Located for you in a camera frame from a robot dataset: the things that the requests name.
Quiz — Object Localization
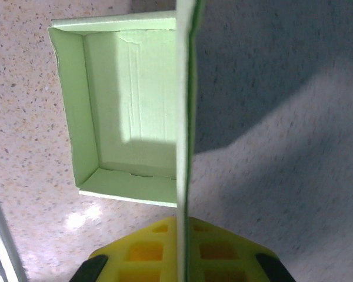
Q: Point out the green paper box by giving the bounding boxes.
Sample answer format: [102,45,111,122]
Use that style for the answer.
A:
[48,0,207,282]

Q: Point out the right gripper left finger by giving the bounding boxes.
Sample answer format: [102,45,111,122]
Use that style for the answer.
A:
[69,216,179,282]

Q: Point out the aluminium table rail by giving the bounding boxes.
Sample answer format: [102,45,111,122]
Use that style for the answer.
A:
[0,174,29,282]

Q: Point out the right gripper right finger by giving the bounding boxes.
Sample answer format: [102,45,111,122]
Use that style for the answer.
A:
[189,216,297,282]

